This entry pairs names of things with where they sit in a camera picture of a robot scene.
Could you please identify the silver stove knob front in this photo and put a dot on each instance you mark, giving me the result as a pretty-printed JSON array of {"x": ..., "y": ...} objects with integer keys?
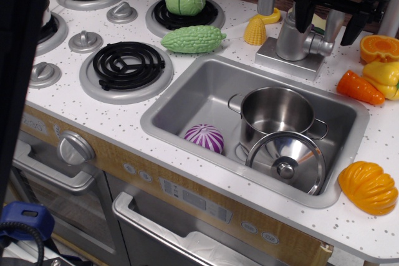
[{"x": 44, "y": 75}]

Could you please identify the green toy bitter gourd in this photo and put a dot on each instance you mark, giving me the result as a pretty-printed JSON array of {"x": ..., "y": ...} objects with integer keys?
[{"x": 193, "y": 39}]

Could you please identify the black front stove burner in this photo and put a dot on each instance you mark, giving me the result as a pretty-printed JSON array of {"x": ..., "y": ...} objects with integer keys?
[{"x": 127, "y": 66}]

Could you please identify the orange toy pumpkin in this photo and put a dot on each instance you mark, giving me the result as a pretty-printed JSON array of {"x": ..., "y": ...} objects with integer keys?
[{"x": 369, "y": 188}]

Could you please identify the silver stove knob middle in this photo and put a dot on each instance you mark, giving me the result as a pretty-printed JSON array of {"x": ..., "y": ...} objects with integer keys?
[{"x": 122, "y": 13}]

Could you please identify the silver stove knob left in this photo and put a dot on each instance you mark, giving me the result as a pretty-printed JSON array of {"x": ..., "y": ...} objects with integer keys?
[{"x": 85, "y": 42}]

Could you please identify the silver oven dial knob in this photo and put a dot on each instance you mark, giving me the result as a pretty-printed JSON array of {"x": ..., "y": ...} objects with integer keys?
[{"x": 74, "y": 149}]

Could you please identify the silver toy faucet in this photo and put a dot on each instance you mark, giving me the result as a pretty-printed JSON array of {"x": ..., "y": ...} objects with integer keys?
[{"x": 295, "y": 53}]

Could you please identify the silver dishwasher door handle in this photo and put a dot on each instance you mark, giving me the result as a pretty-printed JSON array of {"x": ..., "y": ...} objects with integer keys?
[{"x": 151, "y": 244}]

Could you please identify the yellow toy bell pepper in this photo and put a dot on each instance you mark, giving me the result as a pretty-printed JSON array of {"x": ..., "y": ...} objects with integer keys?
[{"x": 384, "y": 77}]

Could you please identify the silver faucet lever handle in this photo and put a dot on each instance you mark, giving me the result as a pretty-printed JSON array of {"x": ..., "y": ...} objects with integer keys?
[{"x": 335, "y": 20}]

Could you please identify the yellow toy banana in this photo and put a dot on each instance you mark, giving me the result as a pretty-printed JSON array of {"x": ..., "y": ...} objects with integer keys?
[{"x": 269, "y": 19}]

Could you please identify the purple toy onion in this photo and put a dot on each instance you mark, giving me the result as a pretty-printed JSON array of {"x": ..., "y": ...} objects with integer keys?
[{"x": 206, "y": 136}]

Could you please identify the orange toy orange half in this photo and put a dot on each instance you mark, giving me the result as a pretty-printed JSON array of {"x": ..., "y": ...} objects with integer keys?
[{"x": 379, "y": 48}]

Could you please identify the black foreground frame post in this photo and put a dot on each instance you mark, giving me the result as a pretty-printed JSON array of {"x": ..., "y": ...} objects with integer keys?
[{"x": 20, "y": 26}]

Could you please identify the orange toy carrot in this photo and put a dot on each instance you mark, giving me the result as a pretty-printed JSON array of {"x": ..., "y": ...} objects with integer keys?
[{"x": 354, "y": 86}]

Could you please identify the black stove burner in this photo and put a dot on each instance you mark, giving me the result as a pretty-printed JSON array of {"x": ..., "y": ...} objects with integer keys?
[
  {"x": 127, "y": 66},
  {"x": 173, "y": 21}
]

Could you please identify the blue clamp tool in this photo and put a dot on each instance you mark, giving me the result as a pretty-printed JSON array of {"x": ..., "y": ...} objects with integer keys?
[{"x": 21, "y": 221}]

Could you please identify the yellow toy corn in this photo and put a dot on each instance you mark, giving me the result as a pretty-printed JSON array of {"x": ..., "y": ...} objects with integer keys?
[{"x": 255, "y": 32}]

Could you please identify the silver oven door handle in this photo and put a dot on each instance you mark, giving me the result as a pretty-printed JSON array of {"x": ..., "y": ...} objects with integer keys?
[{"x": 77, "y": 185}]

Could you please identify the stainless steel pot lid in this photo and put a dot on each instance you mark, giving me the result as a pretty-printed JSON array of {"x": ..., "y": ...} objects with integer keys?
[{"x": 291, "y": 158}]

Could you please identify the black rear stove burner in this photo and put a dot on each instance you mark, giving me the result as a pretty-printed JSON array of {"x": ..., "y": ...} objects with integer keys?
[{"x": 173, "y": 21}]

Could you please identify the silver stove knob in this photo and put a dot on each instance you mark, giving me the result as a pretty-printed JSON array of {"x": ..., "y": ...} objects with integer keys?
[
  {"x": 122, "y": 13},
  {"x": 85, "y": 42},
  {"x": 44, "y": 75}
]

